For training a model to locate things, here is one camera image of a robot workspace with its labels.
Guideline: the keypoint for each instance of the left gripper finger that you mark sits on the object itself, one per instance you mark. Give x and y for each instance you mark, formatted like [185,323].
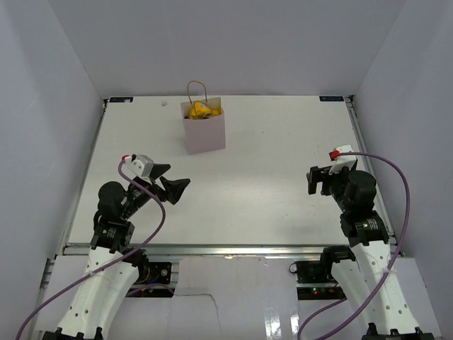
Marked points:
[158,170]
[173,189]

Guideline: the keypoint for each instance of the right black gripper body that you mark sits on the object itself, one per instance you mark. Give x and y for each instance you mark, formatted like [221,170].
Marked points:
[334,185]

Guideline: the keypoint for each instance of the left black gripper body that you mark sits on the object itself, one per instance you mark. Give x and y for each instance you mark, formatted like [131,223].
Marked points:
[139,195]

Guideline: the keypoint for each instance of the yellow snack bar wrapper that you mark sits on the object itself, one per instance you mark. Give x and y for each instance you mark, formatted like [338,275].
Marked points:
[200,111]

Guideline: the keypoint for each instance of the yellow M&M packet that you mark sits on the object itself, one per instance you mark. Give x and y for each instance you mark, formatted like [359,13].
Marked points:
[215,112]

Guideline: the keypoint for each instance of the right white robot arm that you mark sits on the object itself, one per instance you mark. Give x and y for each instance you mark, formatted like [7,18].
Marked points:
[361,267]

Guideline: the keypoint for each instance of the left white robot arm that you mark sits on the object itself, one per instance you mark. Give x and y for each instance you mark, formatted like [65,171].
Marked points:
[113,266]

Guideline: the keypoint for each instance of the pink paper bag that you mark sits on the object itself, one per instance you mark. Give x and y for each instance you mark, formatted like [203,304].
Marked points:
[203,135]

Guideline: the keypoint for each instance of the blue label right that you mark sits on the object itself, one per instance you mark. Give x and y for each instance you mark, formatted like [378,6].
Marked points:
[331,99]

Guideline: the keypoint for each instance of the blue label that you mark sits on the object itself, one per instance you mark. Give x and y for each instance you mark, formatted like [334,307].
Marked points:
[121,99]
[331,99]

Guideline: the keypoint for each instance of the blue label left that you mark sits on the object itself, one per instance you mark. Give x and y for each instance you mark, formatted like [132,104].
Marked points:
[121,99]

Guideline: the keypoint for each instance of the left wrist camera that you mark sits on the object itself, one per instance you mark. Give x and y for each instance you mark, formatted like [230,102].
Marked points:
[139,164]

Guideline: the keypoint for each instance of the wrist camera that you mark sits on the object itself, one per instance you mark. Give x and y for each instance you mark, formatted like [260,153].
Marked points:
[341,159]
[139,164]

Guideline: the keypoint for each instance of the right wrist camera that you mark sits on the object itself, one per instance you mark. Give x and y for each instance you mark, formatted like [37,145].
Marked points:
[341,159]

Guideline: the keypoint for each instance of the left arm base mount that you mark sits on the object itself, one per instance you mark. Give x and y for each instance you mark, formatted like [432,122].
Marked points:
[154,277]

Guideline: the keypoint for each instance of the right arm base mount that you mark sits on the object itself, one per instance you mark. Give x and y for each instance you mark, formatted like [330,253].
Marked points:
[314,278]

